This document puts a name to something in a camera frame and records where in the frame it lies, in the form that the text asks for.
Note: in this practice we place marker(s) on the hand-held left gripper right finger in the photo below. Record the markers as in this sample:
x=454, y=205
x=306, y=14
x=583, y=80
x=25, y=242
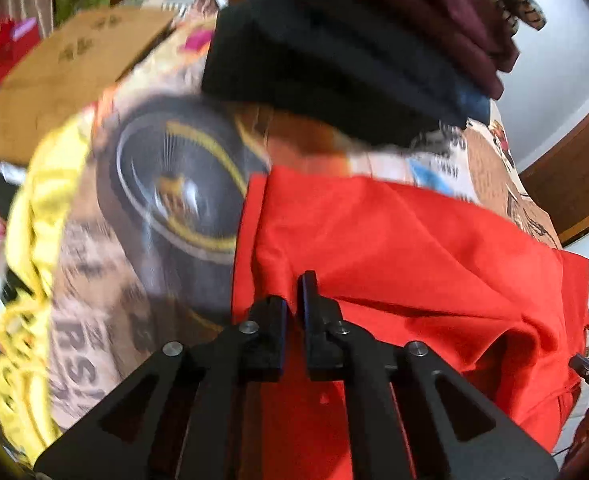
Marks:
x=319, y=345

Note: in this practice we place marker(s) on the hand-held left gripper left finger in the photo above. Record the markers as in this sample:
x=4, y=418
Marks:
x=264, y=345

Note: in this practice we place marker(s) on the red zip jacket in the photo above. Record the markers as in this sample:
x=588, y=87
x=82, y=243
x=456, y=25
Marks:
x=399, y=250

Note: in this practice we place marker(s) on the stack of folded dark clothes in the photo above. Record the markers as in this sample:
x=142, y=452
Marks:
x=334, y=60
x=449, y=20

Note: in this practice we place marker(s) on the printed bed sheet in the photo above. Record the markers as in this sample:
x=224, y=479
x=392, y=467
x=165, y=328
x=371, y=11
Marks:
x=139, y=240

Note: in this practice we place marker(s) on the yellow cloth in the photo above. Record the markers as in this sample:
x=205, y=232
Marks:
x=39, y=210

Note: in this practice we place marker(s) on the wooden lap desk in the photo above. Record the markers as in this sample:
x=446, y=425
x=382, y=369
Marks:
x=64, y=80

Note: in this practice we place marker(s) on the red storage box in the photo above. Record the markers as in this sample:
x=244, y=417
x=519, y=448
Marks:
x=4, y=50

